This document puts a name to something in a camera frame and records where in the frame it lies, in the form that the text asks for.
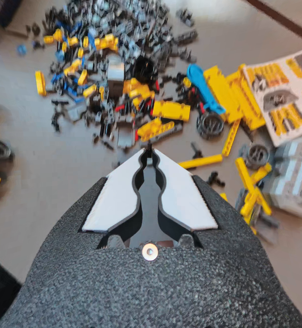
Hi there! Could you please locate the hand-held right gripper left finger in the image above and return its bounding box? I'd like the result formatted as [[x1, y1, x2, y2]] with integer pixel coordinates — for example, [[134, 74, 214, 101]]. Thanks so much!
[[82, 148, 147, 243]]

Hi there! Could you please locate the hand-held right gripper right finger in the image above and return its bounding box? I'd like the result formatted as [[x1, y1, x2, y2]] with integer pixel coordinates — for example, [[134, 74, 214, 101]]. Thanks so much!
[[151, 149, 219, 242]]

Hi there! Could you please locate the pile of toy building pieces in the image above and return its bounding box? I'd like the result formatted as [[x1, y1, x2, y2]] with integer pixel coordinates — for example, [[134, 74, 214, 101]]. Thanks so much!
[[34, 0, 200, 152]]

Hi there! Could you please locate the grey desk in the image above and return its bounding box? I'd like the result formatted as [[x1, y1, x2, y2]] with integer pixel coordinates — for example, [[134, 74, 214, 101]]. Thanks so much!
[[0, 0, 302, 328]]

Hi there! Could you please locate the black cross connector piece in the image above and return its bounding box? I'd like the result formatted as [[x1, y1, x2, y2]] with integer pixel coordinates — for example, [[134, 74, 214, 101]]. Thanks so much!
[[206, 171, 226, 187]]

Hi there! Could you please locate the yellow long beam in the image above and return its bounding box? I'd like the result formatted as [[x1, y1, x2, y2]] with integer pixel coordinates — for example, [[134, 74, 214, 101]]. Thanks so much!
[[178, 154, 223, 169], [221, 118, 241, 157]]

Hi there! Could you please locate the dark grey wheel hub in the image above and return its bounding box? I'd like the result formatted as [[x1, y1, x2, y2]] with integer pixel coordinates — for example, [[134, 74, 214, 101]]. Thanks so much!
[[247, 144, 269, 167], [197, 112, 224, 140]]

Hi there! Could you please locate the yellow beam with grey rack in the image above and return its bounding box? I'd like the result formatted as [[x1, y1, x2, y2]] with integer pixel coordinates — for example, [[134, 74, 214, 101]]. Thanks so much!
[[137, 118, 183, 142]]

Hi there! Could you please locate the yellow curved panel piece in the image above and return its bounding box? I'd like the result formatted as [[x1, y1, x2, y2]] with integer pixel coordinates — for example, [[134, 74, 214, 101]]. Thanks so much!
[[152, 100, 191, 121]]

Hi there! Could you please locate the blue brick separator tool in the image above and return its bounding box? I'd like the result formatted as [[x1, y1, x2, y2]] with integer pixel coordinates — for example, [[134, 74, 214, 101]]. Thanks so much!
[[186, 64, 226, 115]]

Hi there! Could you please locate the yellow grey sticker sheet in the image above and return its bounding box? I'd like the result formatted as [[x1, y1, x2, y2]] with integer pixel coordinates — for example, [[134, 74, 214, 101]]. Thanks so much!
[[243, 46, 302, 147]]

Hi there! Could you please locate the yellow short beam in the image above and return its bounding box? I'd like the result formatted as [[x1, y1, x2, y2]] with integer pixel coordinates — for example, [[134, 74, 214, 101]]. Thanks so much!
[[35, 71, 47, 96]]

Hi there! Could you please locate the yellow perforated frame piece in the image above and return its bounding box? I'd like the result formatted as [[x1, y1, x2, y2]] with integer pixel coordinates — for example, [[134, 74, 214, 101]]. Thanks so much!
[[226, 64, 266, 131], [203, 65, 244, 123]]

